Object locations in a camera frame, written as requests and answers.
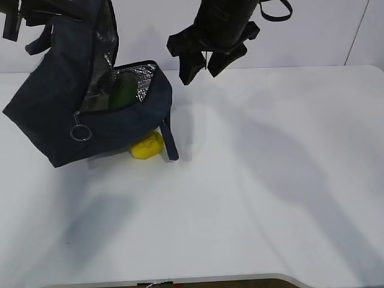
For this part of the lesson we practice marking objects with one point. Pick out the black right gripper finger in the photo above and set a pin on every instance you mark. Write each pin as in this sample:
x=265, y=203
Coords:
x=190, y=63
x=219, y=61

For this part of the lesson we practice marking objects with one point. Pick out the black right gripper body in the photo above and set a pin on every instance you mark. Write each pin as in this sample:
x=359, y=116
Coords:
x=219, y=26

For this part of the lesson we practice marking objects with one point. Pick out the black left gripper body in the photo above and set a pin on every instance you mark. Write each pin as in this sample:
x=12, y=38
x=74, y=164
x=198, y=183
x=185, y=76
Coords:
x=15, y=11

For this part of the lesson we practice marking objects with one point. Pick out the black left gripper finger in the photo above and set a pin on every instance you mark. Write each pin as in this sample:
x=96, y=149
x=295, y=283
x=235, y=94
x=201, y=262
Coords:
x=38, y=13

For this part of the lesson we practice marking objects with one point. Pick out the green cucumber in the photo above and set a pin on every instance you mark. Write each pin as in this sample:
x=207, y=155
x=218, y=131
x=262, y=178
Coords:
x=124, y=91

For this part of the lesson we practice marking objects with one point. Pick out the yellow lemon toy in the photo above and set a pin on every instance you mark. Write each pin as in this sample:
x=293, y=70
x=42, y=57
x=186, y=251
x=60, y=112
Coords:
x=151, y=145

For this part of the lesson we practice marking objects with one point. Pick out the dark navy lunch bag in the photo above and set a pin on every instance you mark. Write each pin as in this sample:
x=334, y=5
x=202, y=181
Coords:
x=63, y=105

